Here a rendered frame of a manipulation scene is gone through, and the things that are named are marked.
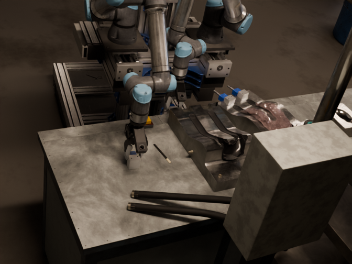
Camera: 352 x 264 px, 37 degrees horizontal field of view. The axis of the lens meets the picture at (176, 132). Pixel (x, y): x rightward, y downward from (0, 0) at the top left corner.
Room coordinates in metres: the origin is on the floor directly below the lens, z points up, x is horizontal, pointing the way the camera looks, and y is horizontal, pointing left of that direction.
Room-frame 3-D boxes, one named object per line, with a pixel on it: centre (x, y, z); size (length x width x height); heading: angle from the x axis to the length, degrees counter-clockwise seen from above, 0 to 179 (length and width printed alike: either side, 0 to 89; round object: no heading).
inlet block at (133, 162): (1.78, 0.17, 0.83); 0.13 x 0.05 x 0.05; 27
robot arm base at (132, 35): (2.42, 0.38, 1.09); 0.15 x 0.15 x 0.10
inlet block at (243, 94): (2.44, -0.27, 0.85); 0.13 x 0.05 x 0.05; 50
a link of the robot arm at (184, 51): (2.19, 0.05, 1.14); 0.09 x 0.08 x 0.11; 149
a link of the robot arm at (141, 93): (1.76, 0.17, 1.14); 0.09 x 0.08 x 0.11; 29
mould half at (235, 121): (2.23, -0.45, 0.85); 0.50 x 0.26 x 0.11; 50
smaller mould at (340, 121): (2.42, -0.86, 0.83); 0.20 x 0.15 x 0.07; 33
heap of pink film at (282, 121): (2.23, -0.44, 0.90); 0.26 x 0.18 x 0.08; 50
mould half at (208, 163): (1.97, -0.19, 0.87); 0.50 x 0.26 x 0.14; 33
